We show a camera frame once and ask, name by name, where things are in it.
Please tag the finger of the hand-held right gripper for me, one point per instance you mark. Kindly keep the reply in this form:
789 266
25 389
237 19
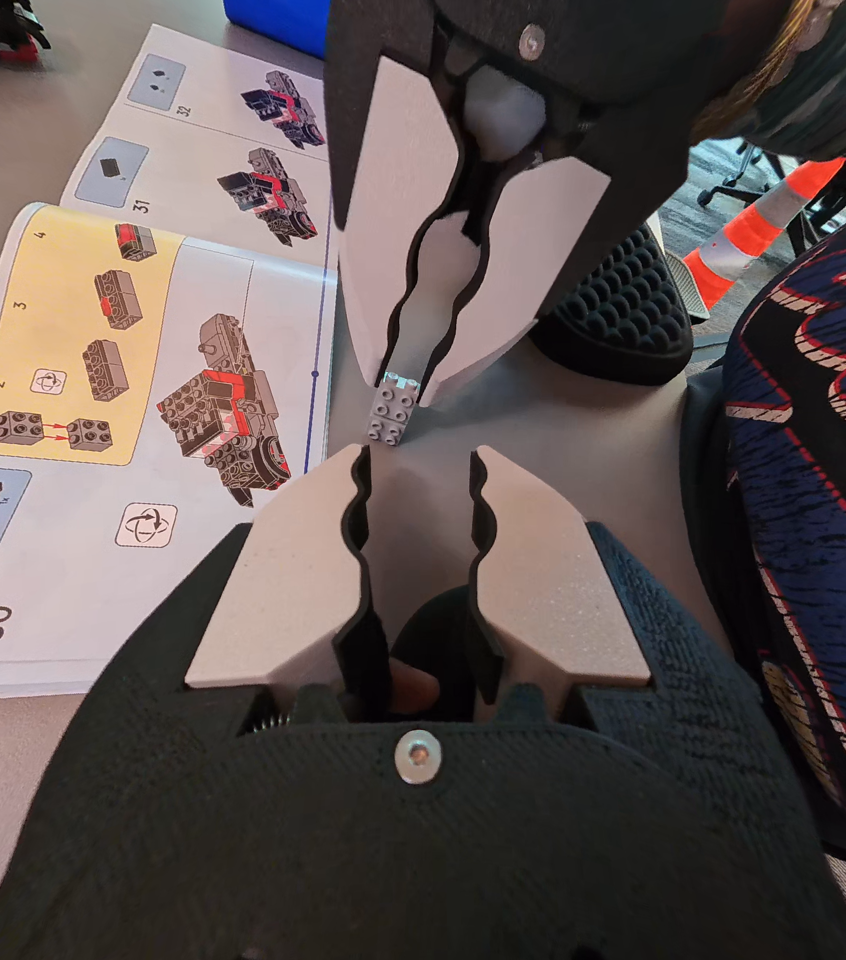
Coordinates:
393 172
535 240

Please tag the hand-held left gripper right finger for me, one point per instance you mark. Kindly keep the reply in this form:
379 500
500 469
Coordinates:
565 600

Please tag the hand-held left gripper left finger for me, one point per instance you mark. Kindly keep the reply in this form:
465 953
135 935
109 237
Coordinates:
280 600

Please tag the grey studded brick block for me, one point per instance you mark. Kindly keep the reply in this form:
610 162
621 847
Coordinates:
393 412

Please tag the person's left hand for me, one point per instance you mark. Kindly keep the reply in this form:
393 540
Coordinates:
415 686

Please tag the grey mesh panel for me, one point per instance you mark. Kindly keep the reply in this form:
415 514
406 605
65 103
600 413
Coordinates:
689 285

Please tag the black office chair base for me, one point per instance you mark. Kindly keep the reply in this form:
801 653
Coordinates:
730 176

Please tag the blue plastic bin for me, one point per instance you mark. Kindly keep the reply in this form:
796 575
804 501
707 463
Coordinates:
280 22

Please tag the orange traffic cone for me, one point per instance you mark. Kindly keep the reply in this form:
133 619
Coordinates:
752 232

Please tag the open instruction booklet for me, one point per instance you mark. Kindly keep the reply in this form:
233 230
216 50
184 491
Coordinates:
205 300

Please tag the person's dark patterned top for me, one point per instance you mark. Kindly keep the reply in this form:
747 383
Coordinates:
805 487

